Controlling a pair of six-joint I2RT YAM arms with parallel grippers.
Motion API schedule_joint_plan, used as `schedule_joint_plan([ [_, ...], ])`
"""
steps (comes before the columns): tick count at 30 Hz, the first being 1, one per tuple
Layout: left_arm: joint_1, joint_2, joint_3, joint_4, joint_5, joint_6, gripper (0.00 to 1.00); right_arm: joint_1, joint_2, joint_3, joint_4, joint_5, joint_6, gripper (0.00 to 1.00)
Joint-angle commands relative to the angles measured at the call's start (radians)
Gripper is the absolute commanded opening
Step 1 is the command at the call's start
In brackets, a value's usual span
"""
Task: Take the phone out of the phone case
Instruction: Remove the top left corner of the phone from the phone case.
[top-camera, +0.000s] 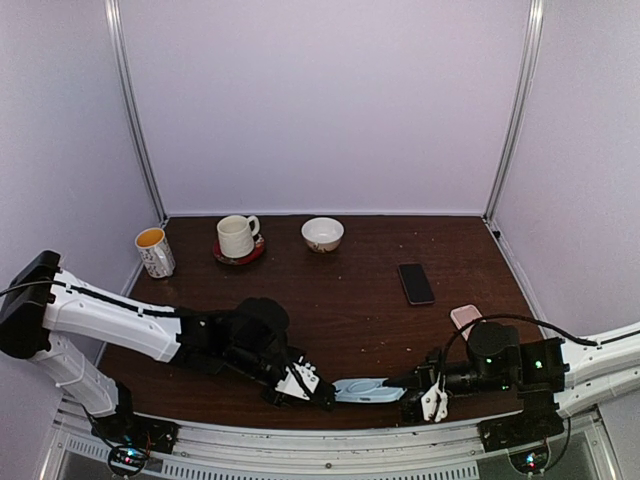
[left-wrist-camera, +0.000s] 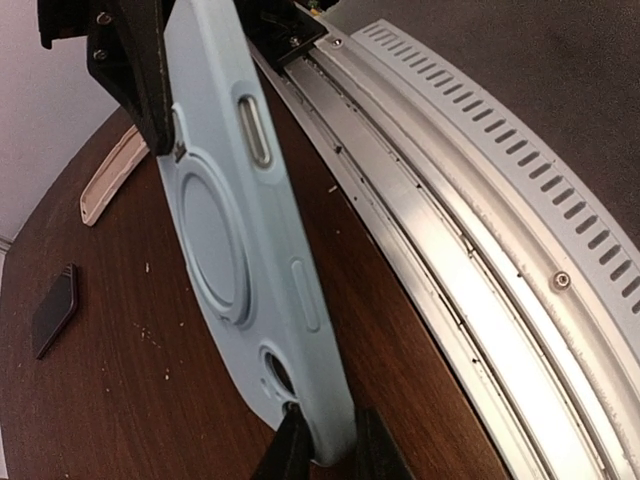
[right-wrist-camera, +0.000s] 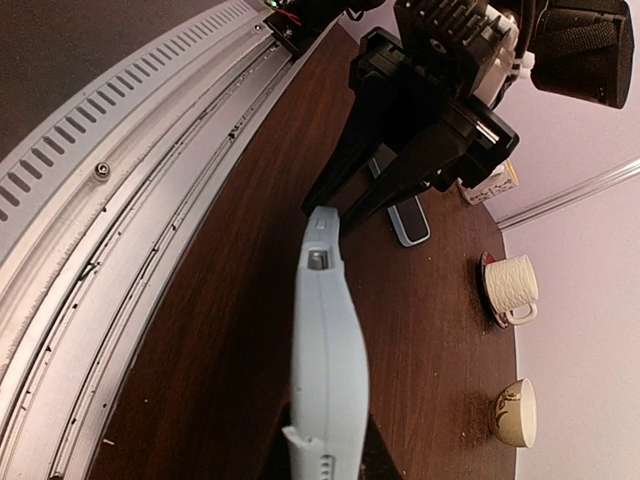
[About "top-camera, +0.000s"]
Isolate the phone blue case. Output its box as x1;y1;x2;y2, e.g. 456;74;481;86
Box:
333;378;406;404

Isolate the pink phone case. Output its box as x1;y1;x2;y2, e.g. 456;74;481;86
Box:
449;304;482;331

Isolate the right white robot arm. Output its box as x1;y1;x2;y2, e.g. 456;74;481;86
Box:
383;314;639;442

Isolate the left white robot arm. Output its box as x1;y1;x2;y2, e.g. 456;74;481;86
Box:
1;251;335;444

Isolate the white ceramic bowl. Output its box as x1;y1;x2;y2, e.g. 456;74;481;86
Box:
301;217;345;253

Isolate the red patterned coaster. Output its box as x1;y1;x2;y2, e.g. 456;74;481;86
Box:
212;234;266;266

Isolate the cream ribbed mug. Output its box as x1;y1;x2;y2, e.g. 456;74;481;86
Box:
216;215;261;259

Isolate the white mug orange inside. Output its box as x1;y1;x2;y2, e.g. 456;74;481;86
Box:
135;228;176;279

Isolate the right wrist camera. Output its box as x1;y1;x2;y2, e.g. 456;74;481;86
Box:
420;374;449;423

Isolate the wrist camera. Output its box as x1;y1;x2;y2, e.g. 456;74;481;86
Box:
275;356;320;401
420;374;449;423

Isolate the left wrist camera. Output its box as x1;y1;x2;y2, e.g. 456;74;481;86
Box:
275;356;320;401

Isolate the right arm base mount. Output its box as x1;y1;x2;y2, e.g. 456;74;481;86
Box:
477;406;565;477

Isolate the front aluminium rail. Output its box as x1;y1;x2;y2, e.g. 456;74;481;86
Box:
36;399;623;479

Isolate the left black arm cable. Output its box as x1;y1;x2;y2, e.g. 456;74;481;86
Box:
0;279;191;321

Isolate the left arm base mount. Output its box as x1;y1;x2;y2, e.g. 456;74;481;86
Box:
83;408;179;479

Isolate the right aluminium frame post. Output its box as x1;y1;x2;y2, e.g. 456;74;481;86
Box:
483;0;546;225

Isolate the aluminium frame post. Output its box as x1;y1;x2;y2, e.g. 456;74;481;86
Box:
483;0;546;225
104;0;169;226

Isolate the left aluminium frame post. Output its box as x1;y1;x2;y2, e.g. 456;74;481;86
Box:
104;0;169;226

